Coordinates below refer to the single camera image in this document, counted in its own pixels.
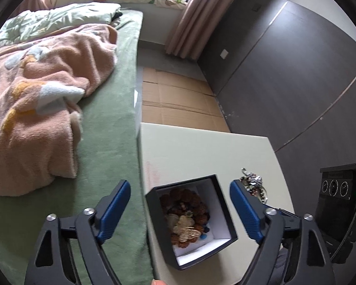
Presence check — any braided cable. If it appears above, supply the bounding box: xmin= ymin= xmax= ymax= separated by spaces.
xmin=329 ymin=182 xmax=356 ymax=259

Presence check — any pink curtain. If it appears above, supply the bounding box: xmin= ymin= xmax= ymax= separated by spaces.
xmin=165 ymin=0 xmax=244 ymax=60

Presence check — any gold butterfly brooch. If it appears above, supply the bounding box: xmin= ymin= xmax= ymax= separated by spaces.
xmin=167 ymin=214 xmax=203 ymax=243

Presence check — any pink fleece blanket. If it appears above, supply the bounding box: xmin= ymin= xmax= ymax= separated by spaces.
xmin=0 ymin=24 xmax=118 ymax=197

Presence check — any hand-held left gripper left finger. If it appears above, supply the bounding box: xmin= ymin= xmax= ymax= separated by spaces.
xmin=25 ymin=180 xmax=131 ymax=285

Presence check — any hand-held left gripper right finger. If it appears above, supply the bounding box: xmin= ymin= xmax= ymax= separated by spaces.
xmin=229 ymin=180 xmax=336 ymax=285

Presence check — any flattened cardboard sheet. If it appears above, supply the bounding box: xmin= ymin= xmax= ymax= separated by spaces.
xmin=140 ymin=67 xmax=231 ymax=133

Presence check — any light green floral quilt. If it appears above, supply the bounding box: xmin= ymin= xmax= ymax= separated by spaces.
xmin=0 ymin=2 xmax=122 ymax=51

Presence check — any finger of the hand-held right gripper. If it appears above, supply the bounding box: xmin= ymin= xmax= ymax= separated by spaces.
xmin=267 ymin=205 xmax=298 ymax=219

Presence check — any brown bead bracelet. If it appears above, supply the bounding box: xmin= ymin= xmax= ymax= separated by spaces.
xmin=159 ymin=186 xmax=211 ymax=247

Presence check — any black jewelry box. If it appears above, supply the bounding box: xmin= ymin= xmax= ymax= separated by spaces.
xmin=145 ymin=175 xmax=238 ymax=271

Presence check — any green bed sheet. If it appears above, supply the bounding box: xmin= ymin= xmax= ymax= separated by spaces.
xmin=0 ymin=10 xmax=155 ymax=285

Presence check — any silver chain jewelry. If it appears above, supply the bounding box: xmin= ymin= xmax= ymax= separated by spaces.
xmin=240 ymin=168 xmax=270 ymax=205

